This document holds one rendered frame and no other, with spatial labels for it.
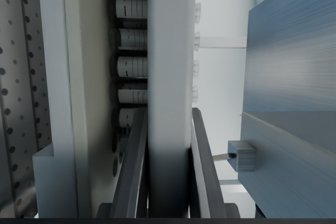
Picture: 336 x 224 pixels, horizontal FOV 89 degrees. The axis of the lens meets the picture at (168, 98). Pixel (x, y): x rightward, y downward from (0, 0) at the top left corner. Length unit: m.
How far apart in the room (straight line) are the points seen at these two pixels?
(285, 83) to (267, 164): 0.33
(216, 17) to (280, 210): 3.94
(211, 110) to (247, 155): 3.21
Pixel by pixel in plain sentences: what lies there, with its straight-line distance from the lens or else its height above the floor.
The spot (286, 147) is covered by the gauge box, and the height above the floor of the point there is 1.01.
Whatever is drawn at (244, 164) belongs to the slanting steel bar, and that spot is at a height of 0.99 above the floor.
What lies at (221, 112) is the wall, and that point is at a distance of 3.50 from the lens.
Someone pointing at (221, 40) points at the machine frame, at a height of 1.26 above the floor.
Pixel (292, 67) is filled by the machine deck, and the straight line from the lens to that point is 0.51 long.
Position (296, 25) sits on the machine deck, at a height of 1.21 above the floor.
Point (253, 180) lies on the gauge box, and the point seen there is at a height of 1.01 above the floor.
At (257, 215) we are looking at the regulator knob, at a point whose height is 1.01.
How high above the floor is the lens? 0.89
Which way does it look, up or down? 2 degrees up
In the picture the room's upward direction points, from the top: 90 degrees clockwise
